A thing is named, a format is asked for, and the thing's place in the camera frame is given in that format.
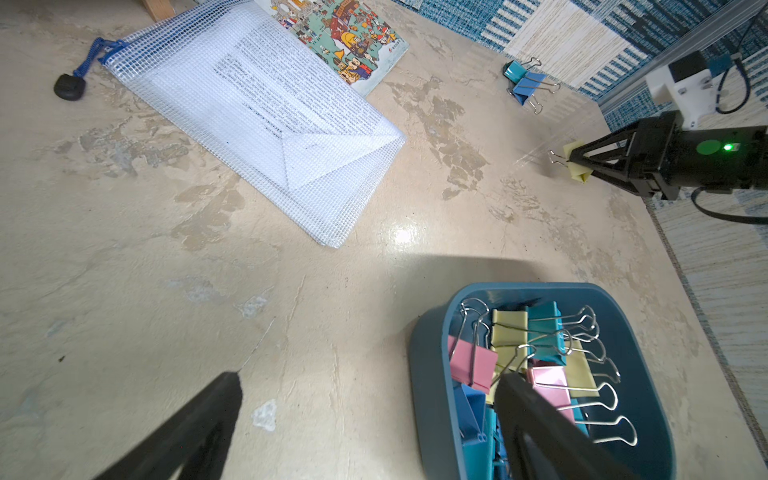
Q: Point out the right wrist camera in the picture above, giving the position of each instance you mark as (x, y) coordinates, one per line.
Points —
(695, 85)

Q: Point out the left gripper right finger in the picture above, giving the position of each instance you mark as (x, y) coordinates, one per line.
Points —
(541, 443)

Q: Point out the colourful picture book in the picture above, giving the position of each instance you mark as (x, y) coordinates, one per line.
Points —
(350, 37)

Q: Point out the teal plastic storage box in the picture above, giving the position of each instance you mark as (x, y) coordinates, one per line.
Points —
(432, 387)

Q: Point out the pink binder clip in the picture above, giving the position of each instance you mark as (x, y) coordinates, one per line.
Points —
(593, 409)
(472, 361)

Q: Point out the yellow binder clip pile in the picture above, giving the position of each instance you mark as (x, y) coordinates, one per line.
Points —
(586, 371)

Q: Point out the teal binder clip pile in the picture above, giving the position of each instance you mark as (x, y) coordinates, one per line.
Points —
(553, 334)

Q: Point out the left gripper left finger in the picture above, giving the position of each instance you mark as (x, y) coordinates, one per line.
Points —
(193, 443)

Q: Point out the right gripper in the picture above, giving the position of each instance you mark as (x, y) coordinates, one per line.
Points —
(663, 158)

